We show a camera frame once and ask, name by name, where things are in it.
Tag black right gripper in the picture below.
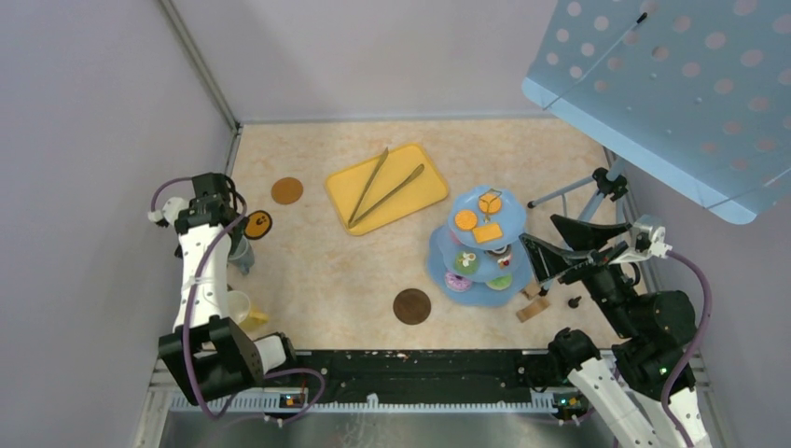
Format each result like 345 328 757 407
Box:
519 212 638 336

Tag black yellow round coaster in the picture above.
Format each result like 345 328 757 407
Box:
244 210 272 241

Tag grey mug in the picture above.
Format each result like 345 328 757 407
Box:
229 236 256 275

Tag green frosted donut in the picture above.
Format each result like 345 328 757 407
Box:
485 274 513 291

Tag light brown round coaster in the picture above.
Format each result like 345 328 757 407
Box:
271 176 304 205

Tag square orange biscuit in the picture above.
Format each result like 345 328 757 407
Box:
472 222 504 245

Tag round orange biscuit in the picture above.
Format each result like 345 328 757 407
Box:
453 209 478 231
478 192 503 215

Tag purple frosted donut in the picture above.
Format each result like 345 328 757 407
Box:
444 272 474 293

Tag dark brown round coaster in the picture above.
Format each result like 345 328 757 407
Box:
393 288 432 326

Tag metal food tongs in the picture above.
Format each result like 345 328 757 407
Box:
347 147 426 229

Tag yellow cup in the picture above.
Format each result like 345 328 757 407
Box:
238 309 270 332

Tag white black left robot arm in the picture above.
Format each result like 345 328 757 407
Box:
147 173 299 407

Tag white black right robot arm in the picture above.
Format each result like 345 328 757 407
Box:
520 215 712 447

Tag small wooden block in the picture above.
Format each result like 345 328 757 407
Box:
521 282 542 300

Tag blue metal tripod stand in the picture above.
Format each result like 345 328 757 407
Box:
526 157 630 298

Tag blue three-tier cake stand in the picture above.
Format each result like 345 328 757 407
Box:
427 185 534 307

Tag cream white cup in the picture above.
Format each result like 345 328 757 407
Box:
227 290 252 324

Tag yellow serving tray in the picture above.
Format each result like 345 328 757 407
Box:
325 143 450 236

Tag blue perforated board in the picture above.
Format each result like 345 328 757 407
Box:
522 1 790 225

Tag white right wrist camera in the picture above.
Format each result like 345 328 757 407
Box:
611 215 673 264

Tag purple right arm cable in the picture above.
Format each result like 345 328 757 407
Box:
659 250 713 448

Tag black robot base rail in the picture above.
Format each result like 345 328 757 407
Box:
282 349 571 405

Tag white cable duct strip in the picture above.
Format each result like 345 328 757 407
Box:
169 391 558 414

